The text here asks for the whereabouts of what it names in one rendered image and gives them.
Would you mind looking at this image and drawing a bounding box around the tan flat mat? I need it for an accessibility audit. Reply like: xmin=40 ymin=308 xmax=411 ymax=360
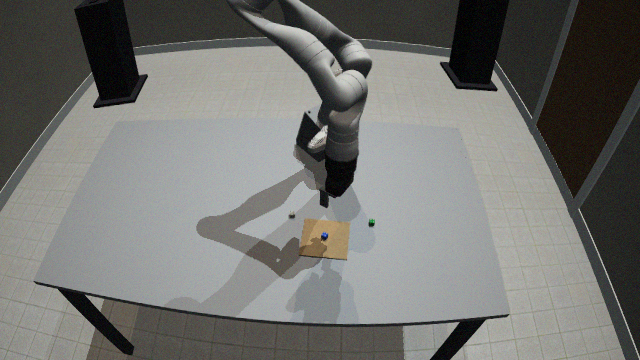
xmin=299 ymin=218 xmax=350 ymax=260

